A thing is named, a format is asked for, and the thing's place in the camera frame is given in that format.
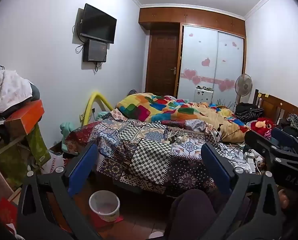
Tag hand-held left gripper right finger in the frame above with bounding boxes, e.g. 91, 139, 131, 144
201, 143, 288, 240

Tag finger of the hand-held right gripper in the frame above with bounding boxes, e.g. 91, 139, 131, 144
271, 127, 298, 157
244, 129, 298, 166

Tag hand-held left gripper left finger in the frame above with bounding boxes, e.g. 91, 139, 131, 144
16, 142, 100, 240

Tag translucent plastic waste bin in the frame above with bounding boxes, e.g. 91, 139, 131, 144
89, 190, 121, 222

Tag person's right hand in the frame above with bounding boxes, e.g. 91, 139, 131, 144
278, 188, 298, 217

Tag red plush toy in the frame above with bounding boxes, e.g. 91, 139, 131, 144
250, 117, 276, 138

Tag dark patterned cloth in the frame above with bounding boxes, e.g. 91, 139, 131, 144
286, 113, 298, 138

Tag white bag with red print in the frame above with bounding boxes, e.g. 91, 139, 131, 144
42, 152, 65, 175

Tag black striped clothing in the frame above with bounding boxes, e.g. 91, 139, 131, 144
235, 102, 264, 123

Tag teal plastic toy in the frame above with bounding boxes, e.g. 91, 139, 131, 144
59, 121, 77, 153

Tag wooden bed headboard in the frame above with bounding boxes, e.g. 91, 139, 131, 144
253, 89, 298, 130

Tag green flat box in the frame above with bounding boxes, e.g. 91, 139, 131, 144
26, 124, 52, 168

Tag person's leg in dark trousers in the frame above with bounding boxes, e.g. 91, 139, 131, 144
167, 189, 242, 240

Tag standing fan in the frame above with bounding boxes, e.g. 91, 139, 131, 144
234, 74, 253, 105

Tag red paper sheet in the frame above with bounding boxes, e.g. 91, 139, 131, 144
91, 209, 124, 228

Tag patterned patchwork bedspread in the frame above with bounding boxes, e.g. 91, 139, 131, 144
65, 109, 264, 198

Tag small white cabinet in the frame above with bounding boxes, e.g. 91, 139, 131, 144
194, 86, 214, 103

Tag orange cardboard box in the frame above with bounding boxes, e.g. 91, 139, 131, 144
4, 99, 45, 136

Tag colourful fleece blanket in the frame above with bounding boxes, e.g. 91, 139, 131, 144
116, 92, 252, 143

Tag red packet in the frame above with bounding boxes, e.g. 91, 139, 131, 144
0, 197, 19, 227

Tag wardrobe with heart stickers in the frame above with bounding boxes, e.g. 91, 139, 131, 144
178, 24, 245, 104

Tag white cloth pile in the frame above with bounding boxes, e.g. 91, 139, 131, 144
0, 69, 34, 114

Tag brown wooden door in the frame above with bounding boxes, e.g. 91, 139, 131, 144
145, 29, 181, 96

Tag wooden overhead cabinet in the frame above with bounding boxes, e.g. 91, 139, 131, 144
139, 7, 246, 39

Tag tangle of cables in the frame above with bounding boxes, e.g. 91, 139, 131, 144
210, 127, 262, 174

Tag black wall-mounted box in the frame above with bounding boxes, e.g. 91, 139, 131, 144
82, 39, 108, 63

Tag black wall television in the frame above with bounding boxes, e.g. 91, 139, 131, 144
79, 3, 117, 44

